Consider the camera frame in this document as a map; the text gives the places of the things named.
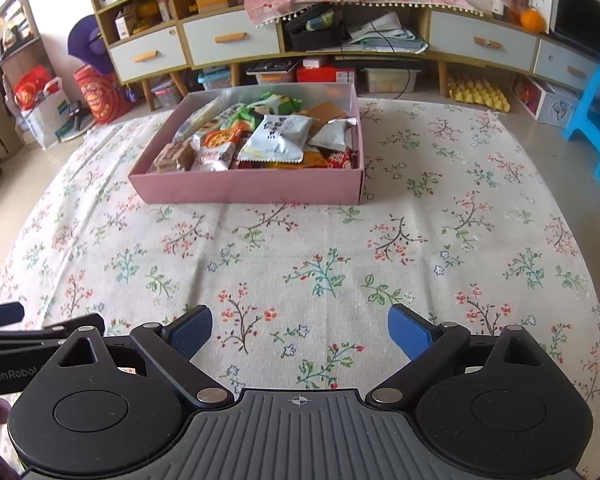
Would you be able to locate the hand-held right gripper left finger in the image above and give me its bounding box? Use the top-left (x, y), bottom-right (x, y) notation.
top-left (55, 305), bottom-right (233, 406)

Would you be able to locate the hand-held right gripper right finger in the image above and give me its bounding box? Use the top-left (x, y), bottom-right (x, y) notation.
top-left (367, 304), bottom-right (548, 405)

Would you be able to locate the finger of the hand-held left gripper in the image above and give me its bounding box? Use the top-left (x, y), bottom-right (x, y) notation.
top-left (0, 305), bottom-right (25, 330)
top-left (0, 314), bottom-right (106, 345)

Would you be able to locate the pink cardboard box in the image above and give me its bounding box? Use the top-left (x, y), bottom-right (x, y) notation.
top-left (128, 82), bottom-right (366, 206)

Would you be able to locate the small beige cake packet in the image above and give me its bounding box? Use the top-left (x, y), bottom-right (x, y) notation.
top-left (151, 141), bottom-right (197, 173)

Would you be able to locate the white red biscuit packet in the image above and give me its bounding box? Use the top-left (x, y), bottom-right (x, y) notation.
top-left (190, 127), bottom-right (244, 172)

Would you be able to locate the long white biscuit packet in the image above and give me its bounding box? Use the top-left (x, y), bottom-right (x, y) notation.
top-left (309, 117), bottom-right (358, 151)

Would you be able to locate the silver white snack packet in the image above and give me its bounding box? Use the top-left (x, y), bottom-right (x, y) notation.
top-left (236, 113), bottom-right (314, 166)

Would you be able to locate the gold snack packet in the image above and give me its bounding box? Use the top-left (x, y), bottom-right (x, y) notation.
top-left (300, 101), bottom-right (349, 126)

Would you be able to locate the floral tablecloth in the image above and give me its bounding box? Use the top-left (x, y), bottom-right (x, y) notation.
top-left (0, 97), bottom-right (600, 480)

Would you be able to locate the white shopping bag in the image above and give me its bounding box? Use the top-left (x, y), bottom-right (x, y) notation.
top-left (20, 77), bottom-right (74, 150)

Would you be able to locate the red gift bag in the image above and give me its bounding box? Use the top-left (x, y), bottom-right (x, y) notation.
top-left (14, 65), bottom-right (56, 110)

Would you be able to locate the small clear storage box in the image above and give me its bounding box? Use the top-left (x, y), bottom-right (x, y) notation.
top-left (151, 79), bottom-right (182, 109)

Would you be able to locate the red patterned bag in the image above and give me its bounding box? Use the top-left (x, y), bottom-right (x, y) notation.
top-left (72, 64), bottom-right (133, 123)

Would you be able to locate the yellow egg tray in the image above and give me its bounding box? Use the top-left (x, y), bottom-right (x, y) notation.
top-left (447, 72), bottom-right (511, 111)

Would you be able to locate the blue lid storage box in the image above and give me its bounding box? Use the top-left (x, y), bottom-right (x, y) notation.
top-left (197, 67), bottom-right (233, 93)

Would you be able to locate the white printed carton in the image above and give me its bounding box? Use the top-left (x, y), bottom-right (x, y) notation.
top-left (512, 74), bottom-right (581, 126)

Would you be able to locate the red box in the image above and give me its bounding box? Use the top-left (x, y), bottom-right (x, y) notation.
top-left (296, 66), bottom-right (356, 85)

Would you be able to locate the black keyboard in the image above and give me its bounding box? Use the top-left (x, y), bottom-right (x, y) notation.
top-left (246, 60), bottom-right (301, 76)

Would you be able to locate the blue plastic stool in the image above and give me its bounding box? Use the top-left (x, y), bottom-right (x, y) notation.
top-left (562, 57), bottom-right (600, 188)

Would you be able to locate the purple hat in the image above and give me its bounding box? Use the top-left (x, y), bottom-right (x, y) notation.
top-left (67, 15), bottom-right (113, 68)

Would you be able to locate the loose papers pile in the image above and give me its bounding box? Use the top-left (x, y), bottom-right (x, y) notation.
top-left (342, 12), bottom-right (428, 55)

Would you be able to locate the orange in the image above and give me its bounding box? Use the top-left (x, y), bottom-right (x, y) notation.
top-left (520, 9), bottom-right (547, 34)

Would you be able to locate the black white microwave oven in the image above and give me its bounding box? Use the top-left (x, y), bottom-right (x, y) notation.
top-left (550, 0), bottom-right (600, 58)

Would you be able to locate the white drawer wooden handle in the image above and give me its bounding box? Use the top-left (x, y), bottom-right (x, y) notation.
top-left (532, 39), bottom-right (600, 92)
top-left (182, 10), bottom-right (283, 67)
top-left (109, 32), bottom-right (187, 83)
top-left (429, 10), bottom-right (537, 72)

